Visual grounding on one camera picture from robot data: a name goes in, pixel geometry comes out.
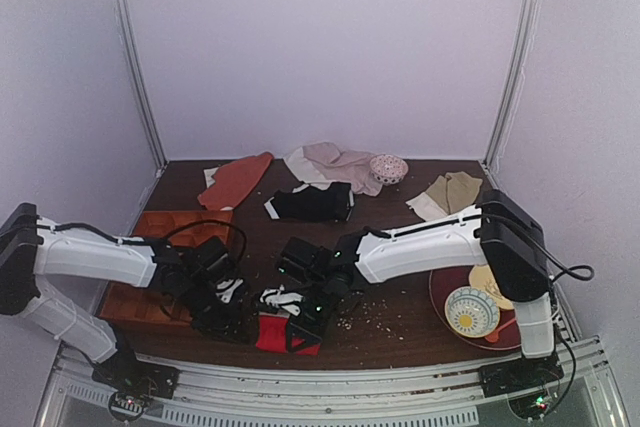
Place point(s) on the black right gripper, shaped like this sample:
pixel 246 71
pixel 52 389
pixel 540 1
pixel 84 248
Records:
pixel 304 320

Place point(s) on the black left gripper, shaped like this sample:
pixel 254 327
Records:
pixel 220 315

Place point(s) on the red white underwear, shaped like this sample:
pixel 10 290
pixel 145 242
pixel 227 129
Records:
pixel 272 336

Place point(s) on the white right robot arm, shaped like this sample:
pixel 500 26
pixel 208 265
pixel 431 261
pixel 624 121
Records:
pixel 495 232

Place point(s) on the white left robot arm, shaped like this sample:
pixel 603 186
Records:
pixel 34 247

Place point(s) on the rust orange underwear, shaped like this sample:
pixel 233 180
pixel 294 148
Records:
pixel 228 185

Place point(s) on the black white underwear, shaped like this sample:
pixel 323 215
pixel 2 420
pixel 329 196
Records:
pixel 311 204

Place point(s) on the mauve white underwear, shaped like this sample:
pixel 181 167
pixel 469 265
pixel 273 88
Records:
pixel 321 164

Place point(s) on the beige white underwear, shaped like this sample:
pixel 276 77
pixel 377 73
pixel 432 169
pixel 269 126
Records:
pixel 447 195

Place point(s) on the wooden compartment tray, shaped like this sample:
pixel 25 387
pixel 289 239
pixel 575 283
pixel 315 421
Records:
pixel 153 310

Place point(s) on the left circuit board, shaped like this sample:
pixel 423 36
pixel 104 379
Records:
pixel 124 407

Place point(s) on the circuit board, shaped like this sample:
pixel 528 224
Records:
pixel 532 406
pixel 124 407

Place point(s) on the round red tray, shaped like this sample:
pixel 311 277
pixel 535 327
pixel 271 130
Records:
pixel 443 282

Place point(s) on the blue yellow patterned bowl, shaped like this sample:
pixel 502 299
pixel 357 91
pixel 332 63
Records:
pixel 471 313

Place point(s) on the red dotted white bowl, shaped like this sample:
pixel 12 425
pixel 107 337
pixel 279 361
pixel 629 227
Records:
pixel 388 169

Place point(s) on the yellow square panda plate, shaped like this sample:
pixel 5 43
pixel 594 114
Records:
pixel 482 278

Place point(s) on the orange plastic spoon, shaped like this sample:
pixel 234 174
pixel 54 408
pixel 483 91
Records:
pixel 494 336

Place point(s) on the right circuit board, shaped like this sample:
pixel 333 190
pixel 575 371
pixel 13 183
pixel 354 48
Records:
pixel 532 406

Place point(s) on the front aluminium rail frame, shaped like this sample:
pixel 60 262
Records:
pixel 440 395

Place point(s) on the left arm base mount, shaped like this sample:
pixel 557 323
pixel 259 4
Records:
pixel 123 371

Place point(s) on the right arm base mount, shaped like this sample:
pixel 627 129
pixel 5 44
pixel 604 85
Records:
pixel 519 374

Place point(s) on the left aluminium corner post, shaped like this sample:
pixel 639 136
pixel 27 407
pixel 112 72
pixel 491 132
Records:
pixel 143 105

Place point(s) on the aluminium corner post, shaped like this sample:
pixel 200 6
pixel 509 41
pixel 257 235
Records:
pixel 514 81
pixel 143 105

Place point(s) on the right aluminium corner post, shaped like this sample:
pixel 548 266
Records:
pixel 514 81

